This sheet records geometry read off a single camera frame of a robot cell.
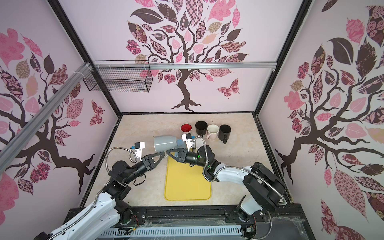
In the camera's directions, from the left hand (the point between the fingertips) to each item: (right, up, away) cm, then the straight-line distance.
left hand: (166, 157), depth 69 cm
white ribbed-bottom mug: (+15, +6, +4) cm, 17 cm away
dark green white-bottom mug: (+18, +15, +33) cm, 40 cm away
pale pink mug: (+26, +12, +33) cm, 43 cm away
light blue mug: (+7, +6, 0) cm, 9 cm away
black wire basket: (-26, +47, +26) cm, 60 cm away
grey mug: (-1, +7, -1) cm, 7 cm away
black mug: (+33, +10, +29) cm, 45 cm away
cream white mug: (+7, +14, +32) cm, 36 cm away
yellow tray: (+8, -18, +14) cm, 24 cm away
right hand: (+1, +2, -1) cm, 2 cm away
